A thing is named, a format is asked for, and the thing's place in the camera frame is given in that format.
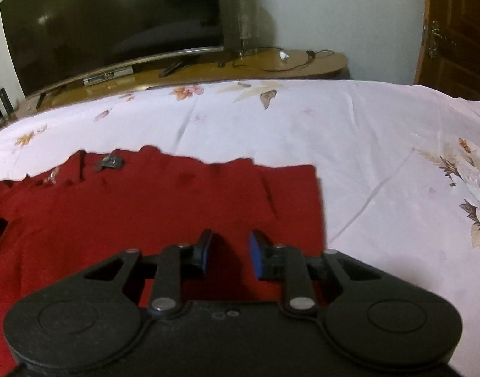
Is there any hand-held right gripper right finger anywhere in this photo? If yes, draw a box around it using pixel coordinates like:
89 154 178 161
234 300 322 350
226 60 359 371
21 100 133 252
248 230 382 319

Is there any black device in stand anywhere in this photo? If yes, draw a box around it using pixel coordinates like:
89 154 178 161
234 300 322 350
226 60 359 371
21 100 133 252
0 87 14 120

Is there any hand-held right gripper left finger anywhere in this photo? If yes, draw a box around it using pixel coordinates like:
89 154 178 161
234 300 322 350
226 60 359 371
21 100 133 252
83 228 215 319

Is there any brown wooden door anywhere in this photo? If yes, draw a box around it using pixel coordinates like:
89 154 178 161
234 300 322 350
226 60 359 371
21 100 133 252
413 0 480 101

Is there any pink floral bed sheet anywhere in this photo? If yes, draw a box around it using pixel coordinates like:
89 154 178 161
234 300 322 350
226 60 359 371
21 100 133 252
0 79 480 377

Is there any black cable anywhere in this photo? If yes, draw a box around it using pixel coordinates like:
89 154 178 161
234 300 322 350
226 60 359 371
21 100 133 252
218 49 335 71

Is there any wooden television stand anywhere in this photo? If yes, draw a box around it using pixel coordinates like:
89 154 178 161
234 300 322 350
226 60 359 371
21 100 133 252
0 47 348 126

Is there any metal door handle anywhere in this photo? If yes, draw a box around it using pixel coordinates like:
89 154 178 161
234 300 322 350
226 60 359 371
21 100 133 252
428 19 456 59

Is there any black flat screen television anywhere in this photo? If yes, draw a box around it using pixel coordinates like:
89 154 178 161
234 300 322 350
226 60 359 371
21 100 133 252
0 0 225 108

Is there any clear glass vase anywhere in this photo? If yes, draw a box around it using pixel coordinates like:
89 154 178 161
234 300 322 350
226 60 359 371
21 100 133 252
234 0 260 56

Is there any silver set-top box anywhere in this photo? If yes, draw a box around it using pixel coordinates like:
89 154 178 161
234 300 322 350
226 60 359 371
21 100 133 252
83 67 134 86

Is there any red beaded sweater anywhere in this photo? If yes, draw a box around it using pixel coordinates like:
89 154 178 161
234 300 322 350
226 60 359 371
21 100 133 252
0 146 328 377

